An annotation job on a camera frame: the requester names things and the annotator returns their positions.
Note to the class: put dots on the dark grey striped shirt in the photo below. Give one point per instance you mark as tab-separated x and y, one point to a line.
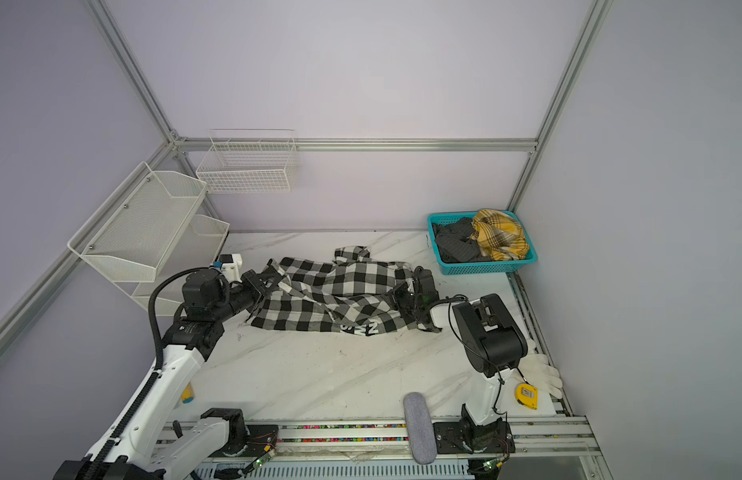
456	244

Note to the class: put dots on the black white checkered shirt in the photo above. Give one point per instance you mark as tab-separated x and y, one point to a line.
350	294

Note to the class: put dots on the grey foam microphone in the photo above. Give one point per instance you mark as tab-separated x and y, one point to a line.
420	429

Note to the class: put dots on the yellow tape measure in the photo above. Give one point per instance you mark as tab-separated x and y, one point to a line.
527	395

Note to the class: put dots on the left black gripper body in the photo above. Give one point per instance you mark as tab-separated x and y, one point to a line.
247	296

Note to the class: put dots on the white wire wall basket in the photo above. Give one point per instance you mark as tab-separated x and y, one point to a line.
242	161

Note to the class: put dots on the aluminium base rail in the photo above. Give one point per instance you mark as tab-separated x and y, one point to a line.
552	447

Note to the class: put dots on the white mesh two-tier shelf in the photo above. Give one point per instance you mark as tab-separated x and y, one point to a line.
151	227

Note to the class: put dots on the yellow plaid shirt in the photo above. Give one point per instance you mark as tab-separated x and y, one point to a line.
500	236

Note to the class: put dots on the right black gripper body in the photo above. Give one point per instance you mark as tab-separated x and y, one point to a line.
407	301

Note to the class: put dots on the teal plastic basket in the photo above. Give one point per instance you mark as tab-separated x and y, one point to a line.
475	268

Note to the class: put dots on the aluminium frame profile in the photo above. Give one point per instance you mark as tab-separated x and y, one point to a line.
368	144

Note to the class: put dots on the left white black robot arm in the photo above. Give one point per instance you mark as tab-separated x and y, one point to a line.
126	449

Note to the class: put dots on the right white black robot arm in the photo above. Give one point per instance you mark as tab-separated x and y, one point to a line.
494	346

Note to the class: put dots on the white work glove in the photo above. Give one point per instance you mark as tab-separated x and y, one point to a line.
536	370

